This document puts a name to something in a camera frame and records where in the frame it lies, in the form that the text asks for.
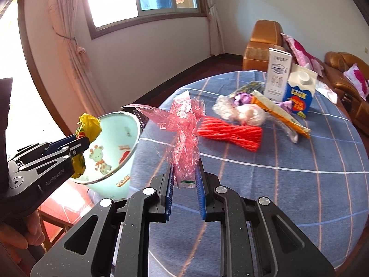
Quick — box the blue checked tablecloth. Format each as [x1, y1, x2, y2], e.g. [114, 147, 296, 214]
[86, 70, 369, 277]

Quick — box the white crumpled wrapper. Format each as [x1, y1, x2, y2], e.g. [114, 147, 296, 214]
[315, 80, 338, 104]

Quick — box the pale narrow curtain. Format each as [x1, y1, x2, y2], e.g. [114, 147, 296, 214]
[199, 0, 225, 56]

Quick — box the orange white long wrapper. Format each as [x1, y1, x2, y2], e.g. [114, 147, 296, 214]
[250, 90, 312, 139]

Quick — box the pink clear plastic wrap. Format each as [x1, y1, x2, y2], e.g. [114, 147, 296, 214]
[122, 90, 206, 189]

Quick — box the person's left hand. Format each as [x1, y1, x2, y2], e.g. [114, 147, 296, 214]
[0, 209, 44, 256]

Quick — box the blue and white carton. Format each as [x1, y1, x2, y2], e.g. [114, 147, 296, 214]
[281, 64, 318, 118]

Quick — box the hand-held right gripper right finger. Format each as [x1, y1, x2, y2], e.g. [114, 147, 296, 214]
[194, 160, 336, 277]

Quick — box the mint green cartoon trash bin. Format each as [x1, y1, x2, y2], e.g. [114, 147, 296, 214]
[68, 112, 142, 201]

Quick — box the brown leather sofa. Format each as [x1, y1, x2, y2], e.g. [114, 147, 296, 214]
[324, 51, 369, 136]

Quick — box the pink floral pillow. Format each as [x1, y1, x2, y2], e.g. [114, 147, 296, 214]
[343, 63, 369, 101]
[281, 33, 325, 77]

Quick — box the clear plastic bag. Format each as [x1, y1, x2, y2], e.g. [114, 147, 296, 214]
[213, 96, 267, 126]

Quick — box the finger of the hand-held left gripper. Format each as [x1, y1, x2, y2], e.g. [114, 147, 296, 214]
[9, 136, 91, 198]
[13, 135, 78, 165]

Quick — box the purple foil wrapper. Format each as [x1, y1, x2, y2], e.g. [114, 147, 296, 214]
[277, 98, 302, 114]
[233, 91, 254, 106]

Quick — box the tall white carton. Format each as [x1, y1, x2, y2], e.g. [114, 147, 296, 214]
[264, 48, 293, 103]

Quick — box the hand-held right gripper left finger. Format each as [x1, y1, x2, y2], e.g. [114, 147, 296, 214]
[30, 166, 175, 277]

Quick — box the pink tied-back curtain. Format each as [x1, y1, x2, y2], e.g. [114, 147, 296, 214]
[46, 0, 108, 119]

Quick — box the dark wooden door frame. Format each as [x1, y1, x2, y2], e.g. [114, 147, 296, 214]
[17, 0, 71, 140]

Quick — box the yellow wrapper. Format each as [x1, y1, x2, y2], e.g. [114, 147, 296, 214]
[73, 113, 103, 179]

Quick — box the wooden chair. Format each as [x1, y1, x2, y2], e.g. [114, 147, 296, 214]
[39, 209, 68, 251]

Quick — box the brown leather armchair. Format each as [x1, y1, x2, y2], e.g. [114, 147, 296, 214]
[242, 20, 292, 71]

